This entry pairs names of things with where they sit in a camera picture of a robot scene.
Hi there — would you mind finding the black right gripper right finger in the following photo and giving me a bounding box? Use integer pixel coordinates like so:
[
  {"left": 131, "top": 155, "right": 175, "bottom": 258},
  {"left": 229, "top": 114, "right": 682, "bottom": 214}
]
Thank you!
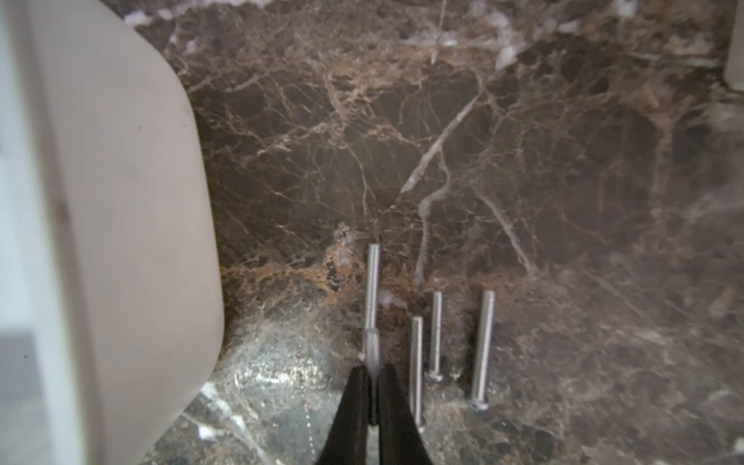
[{"left": 377, "top": 364, "right": 432, "bottom": 465}]

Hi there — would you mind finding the white plastic storage box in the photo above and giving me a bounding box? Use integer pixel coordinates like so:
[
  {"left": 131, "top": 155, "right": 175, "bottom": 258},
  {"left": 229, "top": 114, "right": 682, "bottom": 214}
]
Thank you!
[{"left": 1, "top": 1, "right": 224, "bottom": 464}]

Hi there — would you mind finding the silver long screw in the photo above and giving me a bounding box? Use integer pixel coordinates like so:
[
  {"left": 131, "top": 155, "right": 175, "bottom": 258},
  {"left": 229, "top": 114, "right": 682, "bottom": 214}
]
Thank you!
[{"left": 362, "top": 243, "right": 381, "bottom": 425}]

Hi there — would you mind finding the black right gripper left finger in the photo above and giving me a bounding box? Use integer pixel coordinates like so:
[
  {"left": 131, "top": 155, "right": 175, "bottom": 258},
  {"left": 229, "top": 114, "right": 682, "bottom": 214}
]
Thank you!
[{"left": 316, "top": 365, "right": 370, "bottom": 465}]

